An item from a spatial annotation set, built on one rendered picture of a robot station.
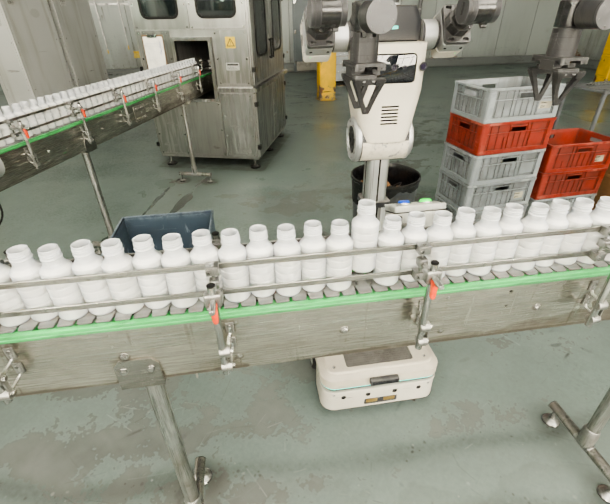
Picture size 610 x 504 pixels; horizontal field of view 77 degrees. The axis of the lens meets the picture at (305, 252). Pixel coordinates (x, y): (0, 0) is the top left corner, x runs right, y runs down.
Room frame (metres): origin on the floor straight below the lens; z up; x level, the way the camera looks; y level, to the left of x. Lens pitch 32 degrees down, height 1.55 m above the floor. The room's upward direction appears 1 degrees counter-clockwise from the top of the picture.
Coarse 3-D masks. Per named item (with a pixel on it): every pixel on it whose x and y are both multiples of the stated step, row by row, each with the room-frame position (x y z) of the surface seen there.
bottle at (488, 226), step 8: (488, 208) 0.79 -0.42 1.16; (496, 208) 0.78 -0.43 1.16; (488, 216) 0.76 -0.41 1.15; (496, 216) 0.75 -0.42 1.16; (480, 224) 0.77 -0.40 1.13; (488, 224) 0.76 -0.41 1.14; (496, 224) 0.76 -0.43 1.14; (480, 232) 0.75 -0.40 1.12; (488, 232) 0.75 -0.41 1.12; (496, 232) 0.75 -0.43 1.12; (472, 248) 0.76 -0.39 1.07; (480, 248) 0.75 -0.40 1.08; (488, 248) 0.74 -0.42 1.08; (496, 248) 0.75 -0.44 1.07; (472, 256) 0.76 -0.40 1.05; (480, 256) 0.75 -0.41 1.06; (488, 256) 0.74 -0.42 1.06; (472, 272) 0.75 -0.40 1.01; (480, 272) 0.74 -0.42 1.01; (488, 272) 0.75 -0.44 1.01
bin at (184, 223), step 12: (132, 216) 1.20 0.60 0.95; (144, 216) 1.21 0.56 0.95; (156, 216) 1.21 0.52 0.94; (168, 216) 1.22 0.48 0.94; (180, 216) 1.23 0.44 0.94; (192, 216) 1.23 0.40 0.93; (204, 216) 1.24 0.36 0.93; (120, 228) 1.14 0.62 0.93; (132, 228) 1.20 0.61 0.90; (144, 228) 1.21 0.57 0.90; (156, 228) 1.21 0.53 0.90; (168, 228) 1.22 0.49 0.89; (180, 228) 1.22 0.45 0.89; (192, 228) 1.23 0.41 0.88; (204, 228) 1.24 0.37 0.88; (120, 240) 1.11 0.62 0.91; (156, 240) 1.21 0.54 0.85; (132, 252) 1.19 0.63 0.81
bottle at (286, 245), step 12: (288, 228) 0.72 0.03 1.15; (288, 240) 0.69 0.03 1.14; (276, 252) 0.68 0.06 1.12; (288, 252) 0.68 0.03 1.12; (300, 252) 0.71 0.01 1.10; (276, 264) 0.69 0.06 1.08; (288, 264) 0.68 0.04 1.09; (300, 264) 0.70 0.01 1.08; (276, 276) 0.69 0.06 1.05; (288, 276) 0.68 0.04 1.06; (300, 276) 0.70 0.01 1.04; (288, 288) 0.68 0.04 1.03; (300, 288) 0.69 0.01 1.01
